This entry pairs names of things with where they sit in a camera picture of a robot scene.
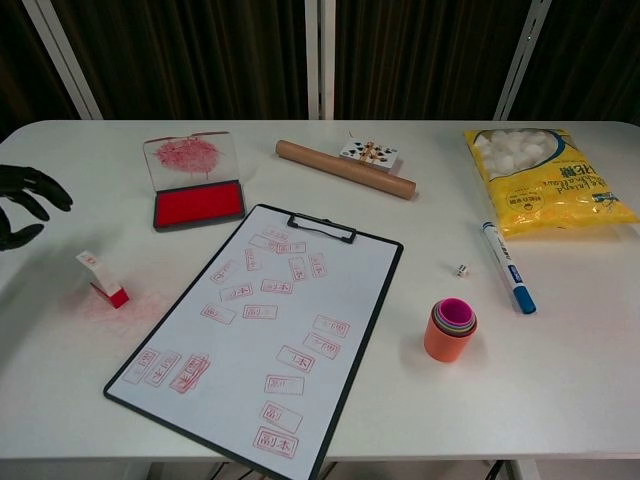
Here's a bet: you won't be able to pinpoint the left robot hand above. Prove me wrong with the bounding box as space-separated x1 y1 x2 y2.
0 163 74 252

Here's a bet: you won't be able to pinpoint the red and white stamp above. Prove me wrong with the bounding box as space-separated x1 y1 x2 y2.
75 249 130 310

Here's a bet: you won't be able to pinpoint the red ink pad case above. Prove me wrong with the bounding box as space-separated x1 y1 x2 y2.
142 130 248 233

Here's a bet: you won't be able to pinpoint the wooden rolling pin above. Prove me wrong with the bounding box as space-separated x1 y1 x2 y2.
274 139 417 202

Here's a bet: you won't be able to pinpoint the black rimmed white clipboard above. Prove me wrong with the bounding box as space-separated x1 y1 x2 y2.
103 203 405 480

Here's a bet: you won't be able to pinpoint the playing cards deck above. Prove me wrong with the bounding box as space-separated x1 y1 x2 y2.
338 139 404 176

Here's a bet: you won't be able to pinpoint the stacked colourful cups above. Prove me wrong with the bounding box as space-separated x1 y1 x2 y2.
423 296 479 364

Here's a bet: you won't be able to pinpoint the blue white marker pen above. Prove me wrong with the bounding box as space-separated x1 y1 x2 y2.
480 221 537 315

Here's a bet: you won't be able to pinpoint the yellow snack bag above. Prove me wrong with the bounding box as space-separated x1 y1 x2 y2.
462 128 640 240

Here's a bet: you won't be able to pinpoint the white partition post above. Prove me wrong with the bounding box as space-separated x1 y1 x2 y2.
22 0 104 120
492 0 554 121
304 0 337 120

